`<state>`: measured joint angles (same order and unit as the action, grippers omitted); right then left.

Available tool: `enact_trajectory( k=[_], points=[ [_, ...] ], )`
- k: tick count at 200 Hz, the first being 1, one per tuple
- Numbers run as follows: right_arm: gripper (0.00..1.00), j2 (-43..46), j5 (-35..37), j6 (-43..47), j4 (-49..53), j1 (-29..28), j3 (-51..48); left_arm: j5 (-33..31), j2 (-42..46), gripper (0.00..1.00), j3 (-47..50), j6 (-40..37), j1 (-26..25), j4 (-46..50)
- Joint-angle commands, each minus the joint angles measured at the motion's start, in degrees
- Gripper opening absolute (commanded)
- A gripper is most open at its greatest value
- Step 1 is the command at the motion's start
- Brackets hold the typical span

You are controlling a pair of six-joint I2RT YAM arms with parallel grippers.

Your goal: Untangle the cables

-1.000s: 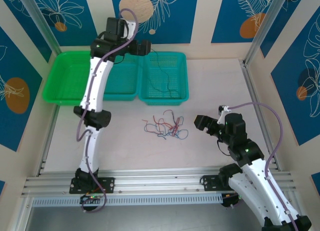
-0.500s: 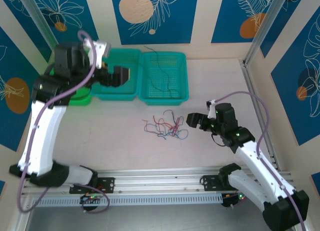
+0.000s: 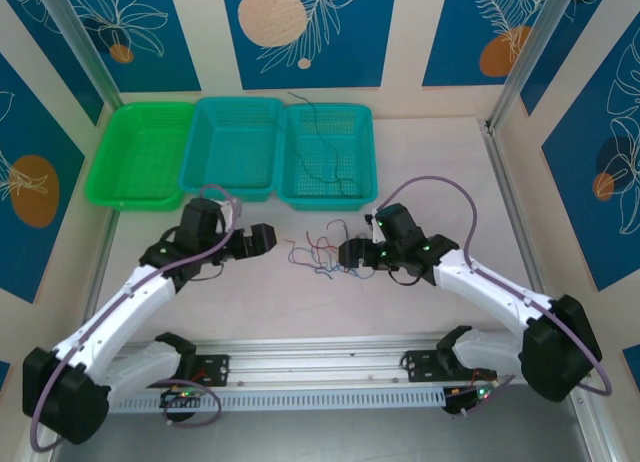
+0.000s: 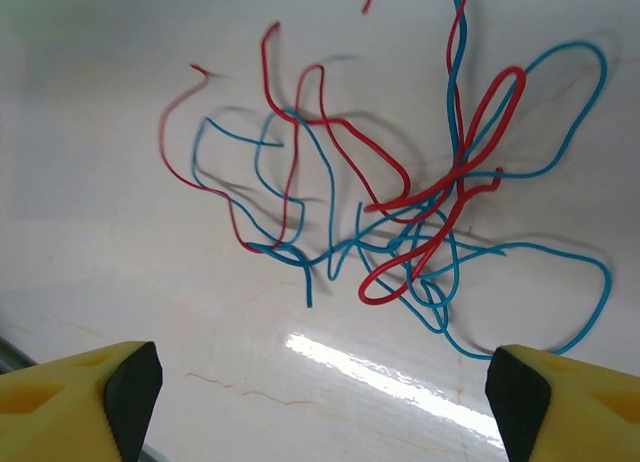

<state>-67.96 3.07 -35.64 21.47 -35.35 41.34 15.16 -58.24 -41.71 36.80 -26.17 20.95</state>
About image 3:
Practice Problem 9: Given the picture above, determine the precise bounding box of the thin blue cable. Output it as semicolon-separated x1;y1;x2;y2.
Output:
286;238;372;279

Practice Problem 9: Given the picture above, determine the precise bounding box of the thin red cable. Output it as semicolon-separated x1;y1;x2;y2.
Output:
303;219;352;264

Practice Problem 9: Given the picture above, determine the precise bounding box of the thin dark green cable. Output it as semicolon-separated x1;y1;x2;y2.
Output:
288;92;365;197

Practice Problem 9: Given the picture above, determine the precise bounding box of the teal plastic basket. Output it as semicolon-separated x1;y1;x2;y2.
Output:
178;96;284;204
276;103;379;213

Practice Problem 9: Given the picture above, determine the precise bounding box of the green plastic basket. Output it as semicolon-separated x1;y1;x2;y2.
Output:
84;101;197;213

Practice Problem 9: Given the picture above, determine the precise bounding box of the small circuit board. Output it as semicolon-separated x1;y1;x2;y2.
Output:
441;381;514;417
159;387;207;409

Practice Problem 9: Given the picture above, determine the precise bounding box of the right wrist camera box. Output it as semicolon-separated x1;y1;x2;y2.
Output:
363;209;387;244

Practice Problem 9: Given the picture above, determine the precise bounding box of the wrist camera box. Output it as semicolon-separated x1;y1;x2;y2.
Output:
218;201;242;229
363;209;387;244

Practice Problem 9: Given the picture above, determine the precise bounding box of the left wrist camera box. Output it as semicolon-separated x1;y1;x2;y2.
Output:
218;201;242;229

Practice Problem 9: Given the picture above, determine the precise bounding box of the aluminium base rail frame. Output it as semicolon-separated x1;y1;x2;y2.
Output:
42;334;595;396

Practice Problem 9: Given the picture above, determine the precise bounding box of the white slotted cable duct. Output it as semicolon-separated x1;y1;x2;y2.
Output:
107;387;447;414

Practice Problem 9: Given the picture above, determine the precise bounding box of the aluminium frame post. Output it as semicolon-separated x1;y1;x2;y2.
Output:
488;0;577;129
35;0;124;111

